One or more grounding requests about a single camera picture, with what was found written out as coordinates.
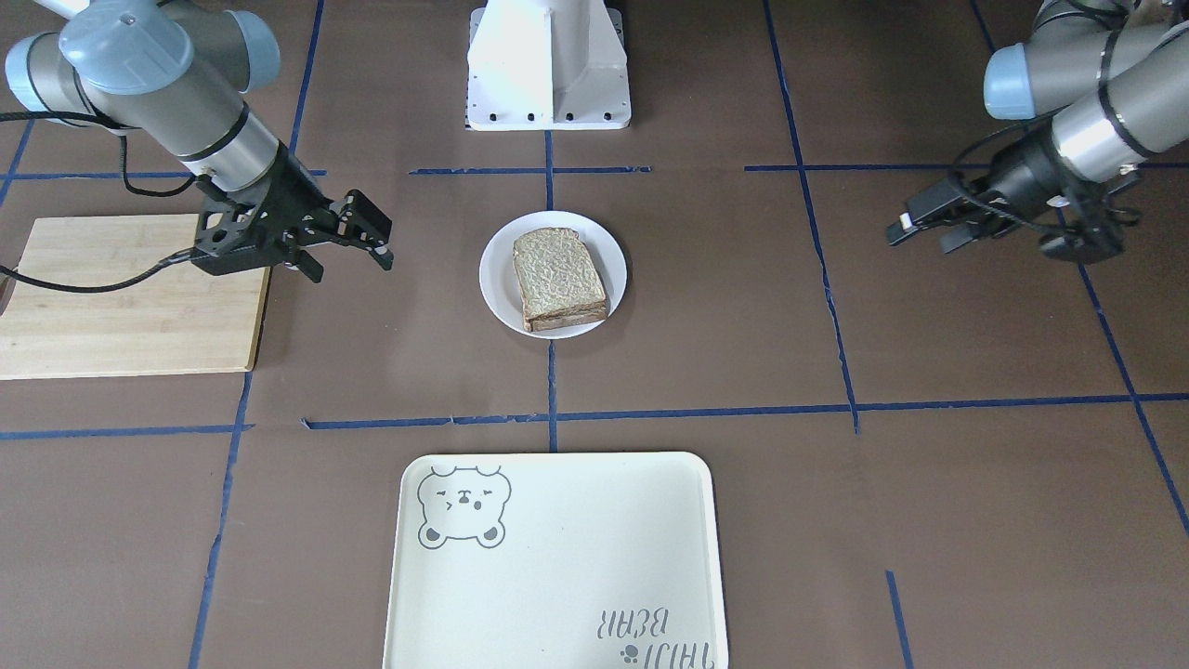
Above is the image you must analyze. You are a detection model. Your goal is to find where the cream bear tray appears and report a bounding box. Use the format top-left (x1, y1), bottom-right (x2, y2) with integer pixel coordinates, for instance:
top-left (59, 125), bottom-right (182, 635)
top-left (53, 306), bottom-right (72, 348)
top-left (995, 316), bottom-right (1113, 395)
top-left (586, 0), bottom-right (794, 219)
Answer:
top-left (383, 452), bottom-right (730, 668)

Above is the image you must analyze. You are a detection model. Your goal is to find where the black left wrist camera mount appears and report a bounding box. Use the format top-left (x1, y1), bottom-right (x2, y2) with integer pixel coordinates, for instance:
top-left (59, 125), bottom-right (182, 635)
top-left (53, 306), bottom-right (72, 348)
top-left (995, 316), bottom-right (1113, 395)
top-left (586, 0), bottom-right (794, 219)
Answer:
top-left (1038, 194), bottom-right (1141, 264)

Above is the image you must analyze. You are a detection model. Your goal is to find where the wooden cutting board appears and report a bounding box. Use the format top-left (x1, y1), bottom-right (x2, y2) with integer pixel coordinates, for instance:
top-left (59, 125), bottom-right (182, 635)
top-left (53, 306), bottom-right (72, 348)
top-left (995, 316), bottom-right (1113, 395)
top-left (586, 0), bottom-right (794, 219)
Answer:
top-left (1, 215), bottom-right (270, 381)

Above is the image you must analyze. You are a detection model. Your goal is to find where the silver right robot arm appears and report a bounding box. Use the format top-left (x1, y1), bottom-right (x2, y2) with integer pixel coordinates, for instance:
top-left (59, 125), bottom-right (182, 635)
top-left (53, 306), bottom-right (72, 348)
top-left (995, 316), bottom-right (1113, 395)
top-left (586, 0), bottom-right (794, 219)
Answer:
top-left (4, 1), bottom-right (394, 282)

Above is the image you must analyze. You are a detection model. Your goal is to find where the brown top bread slice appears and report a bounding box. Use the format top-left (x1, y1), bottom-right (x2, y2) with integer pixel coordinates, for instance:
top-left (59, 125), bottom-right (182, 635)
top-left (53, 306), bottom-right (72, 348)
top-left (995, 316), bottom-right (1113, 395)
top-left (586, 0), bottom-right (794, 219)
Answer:
top-left (512, 226), bottom-right (608, 322)

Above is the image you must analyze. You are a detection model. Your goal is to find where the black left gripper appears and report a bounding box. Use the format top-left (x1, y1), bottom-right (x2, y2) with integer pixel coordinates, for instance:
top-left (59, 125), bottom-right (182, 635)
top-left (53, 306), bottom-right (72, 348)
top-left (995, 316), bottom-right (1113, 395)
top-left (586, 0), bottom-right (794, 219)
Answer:
top-left (886, 139), bottom-right (1078, 255)

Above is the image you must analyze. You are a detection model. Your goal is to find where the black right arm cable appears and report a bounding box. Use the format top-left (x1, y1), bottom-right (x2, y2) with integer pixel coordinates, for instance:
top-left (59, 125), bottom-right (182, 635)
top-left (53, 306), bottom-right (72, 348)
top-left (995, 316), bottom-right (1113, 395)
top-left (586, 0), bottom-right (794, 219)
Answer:
top-left (0, 111), bottom-right (210, 295)

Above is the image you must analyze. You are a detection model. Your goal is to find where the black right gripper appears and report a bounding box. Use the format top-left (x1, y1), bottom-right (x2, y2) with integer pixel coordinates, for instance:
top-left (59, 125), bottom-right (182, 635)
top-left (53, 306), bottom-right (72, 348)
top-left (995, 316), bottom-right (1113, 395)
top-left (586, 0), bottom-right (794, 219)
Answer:
top-left (200, 144), bottom-right (394, 283)

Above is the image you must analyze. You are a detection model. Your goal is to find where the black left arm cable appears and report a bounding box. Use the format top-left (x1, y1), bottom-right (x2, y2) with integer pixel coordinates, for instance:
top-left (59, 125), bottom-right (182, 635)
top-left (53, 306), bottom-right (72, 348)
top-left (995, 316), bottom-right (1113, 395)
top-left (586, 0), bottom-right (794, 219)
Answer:
top-left (946, 0), bottom-right (1153, 233)

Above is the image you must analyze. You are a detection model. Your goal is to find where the white round plate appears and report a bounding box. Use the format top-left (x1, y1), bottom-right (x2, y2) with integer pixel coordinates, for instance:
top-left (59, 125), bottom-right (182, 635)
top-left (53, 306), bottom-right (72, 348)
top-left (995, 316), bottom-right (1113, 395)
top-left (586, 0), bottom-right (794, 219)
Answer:
top-left (478, 212), bottom-right (630, 340)

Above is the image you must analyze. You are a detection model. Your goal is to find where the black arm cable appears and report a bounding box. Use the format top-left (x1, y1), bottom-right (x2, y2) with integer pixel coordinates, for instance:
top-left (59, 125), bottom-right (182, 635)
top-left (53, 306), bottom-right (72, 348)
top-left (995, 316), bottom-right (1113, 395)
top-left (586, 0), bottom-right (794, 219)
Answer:
top-left (946, 0), bottom-right (1153, 233)
top-left (0, 111), bottom-right (210, 295)

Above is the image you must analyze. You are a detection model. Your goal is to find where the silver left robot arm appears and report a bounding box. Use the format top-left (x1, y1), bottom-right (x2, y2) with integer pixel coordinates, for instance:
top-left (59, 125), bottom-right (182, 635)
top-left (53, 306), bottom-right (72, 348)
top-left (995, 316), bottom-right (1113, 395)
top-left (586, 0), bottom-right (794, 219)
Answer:
top-left (886, 1), bottom-right (1188, 264)

